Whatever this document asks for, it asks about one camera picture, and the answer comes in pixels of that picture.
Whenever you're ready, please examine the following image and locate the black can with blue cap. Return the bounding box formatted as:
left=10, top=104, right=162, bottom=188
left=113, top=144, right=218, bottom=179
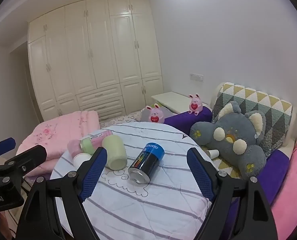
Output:
left=128, top=142, right=165, bottom=184

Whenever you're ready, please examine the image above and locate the small white paper cup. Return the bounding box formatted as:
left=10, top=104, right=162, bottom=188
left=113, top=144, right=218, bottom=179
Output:
left=206, top=150, right=219, bottom=159

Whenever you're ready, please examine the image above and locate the white paper cup on table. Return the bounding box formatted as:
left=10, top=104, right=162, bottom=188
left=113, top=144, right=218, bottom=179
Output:
left=73, top=153, right=92, bottom=169

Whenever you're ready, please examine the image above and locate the light green cup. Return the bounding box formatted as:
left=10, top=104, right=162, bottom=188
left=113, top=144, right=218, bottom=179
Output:
left=102, top=135, right=127, bottom=171

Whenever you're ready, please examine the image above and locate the grey elephant plush toy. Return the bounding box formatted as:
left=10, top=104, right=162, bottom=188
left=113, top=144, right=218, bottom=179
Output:
left=189, top=101, right=267, bottom=179

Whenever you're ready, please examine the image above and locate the purple bed sheet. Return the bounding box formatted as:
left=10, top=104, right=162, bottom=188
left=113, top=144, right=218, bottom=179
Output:
left=163, top=106, right=292, bottom=240

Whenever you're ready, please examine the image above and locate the folded pink blanket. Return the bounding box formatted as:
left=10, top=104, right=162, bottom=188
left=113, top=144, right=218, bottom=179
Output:
left=16, top=111, right=100, bottom=177

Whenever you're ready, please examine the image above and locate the pink quilt at right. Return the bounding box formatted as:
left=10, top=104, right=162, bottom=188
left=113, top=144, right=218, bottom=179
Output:
left=272, top=146, right=297, bottom=239

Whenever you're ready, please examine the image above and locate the pink bunny plush right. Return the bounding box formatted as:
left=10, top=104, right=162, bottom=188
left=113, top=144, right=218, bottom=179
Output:
left=188, top=94, right=203, bottom=116

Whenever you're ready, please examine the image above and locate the pink bunny plush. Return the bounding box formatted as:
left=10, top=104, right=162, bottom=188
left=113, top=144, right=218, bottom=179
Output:
left=145, top=103, right=165, bottom=124
left=188, top=94, right=203, bottom=116

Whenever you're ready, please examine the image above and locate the pink green bottle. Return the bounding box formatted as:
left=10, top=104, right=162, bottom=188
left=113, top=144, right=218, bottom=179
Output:
left=67, top=131, right=113, bottom=158

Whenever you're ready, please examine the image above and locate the triangle patterned quilted headboard cover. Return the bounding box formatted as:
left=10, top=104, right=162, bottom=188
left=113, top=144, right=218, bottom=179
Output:
left=210, top=82, right=297, bottom=156

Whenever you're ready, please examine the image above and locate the white bedside table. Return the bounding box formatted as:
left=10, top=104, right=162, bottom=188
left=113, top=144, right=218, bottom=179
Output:
left=150, top=91, right=209, bottom=114

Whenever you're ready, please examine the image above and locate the pink bunny plush left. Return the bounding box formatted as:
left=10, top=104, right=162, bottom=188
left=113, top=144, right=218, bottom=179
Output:
left=145, top=103, right=165, bottom=124

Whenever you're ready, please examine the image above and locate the cream built-in wardrobe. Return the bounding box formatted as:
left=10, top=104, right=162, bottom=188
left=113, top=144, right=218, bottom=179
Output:
left=28, top=0, right=164, bottom=121

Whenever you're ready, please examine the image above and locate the white wall socket panel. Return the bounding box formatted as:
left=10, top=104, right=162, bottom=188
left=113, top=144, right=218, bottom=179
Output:
left=190, top=73, right=203, bottom=82

